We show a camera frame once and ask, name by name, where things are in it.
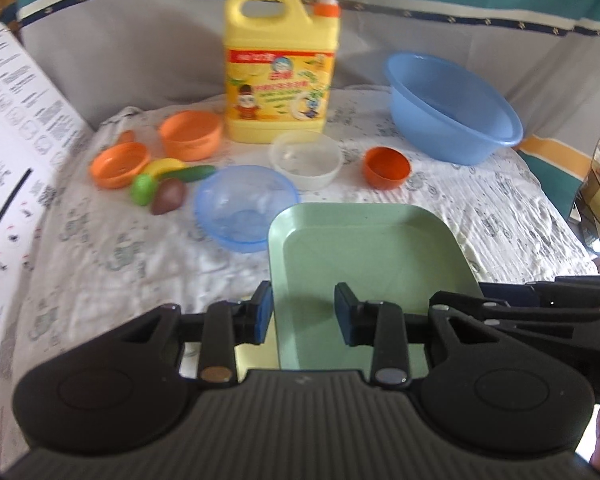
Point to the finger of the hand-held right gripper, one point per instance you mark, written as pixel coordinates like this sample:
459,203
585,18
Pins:
530,317
580,287

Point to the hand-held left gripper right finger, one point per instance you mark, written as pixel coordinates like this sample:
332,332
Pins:
344,316

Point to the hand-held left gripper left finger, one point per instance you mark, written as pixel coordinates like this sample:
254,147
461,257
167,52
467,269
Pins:
263,312

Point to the green rectangular plate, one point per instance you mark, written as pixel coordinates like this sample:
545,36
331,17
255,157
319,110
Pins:
370,255

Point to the small dark orange bowl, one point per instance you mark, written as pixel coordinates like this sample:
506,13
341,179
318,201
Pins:
386,167

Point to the pale yellow plate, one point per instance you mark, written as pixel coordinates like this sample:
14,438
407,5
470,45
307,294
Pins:
252,360

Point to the white printed blanket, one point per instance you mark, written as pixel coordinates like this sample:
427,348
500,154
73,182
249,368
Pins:
480,230

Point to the clear blue bowl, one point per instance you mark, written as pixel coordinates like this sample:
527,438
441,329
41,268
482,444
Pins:
240,205

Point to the brown toy fruit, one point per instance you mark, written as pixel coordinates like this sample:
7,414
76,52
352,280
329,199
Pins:
169,196

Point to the white bowl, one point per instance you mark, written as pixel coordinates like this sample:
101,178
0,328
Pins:
305,162

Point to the green toy cucumber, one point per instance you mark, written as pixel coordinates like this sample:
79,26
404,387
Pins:
192,173

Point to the green toy lime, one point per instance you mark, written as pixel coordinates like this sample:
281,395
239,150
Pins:
143,190

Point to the yellow toy banana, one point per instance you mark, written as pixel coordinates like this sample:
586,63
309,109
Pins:
165,166

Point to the light orange cup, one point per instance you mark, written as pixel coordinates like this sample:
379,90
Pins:
190,135

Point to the orange toy pan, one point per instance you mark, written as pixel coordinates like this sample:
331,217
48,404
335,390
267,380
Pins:
117,162

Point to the yellow detergent pump bottle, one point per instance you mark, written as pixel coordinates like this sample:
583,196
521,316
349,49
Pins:
280,95

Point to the blue plastic basin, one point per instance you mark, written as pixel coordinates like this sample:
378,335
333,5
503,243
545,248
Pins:
445,110

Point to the white printed instruction sheet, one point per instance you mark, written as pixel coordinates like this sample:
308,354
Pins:
20,160

